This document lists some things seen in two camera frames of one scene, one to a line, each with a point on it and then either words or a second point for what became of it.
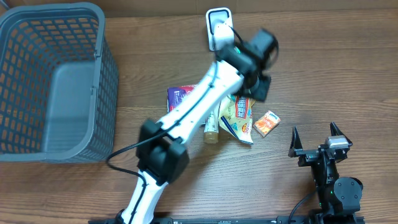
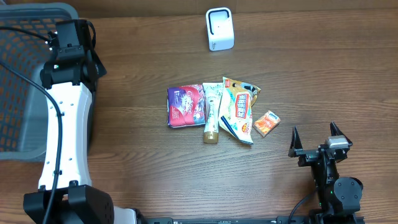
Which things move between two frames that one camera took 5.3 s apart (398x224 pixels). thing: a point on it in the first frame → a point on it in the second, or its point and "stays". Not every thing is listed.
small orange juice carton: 267,123 stays
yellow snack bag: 235,117 stays
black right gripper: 307,155 stays
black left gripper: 261,92 → 96,57
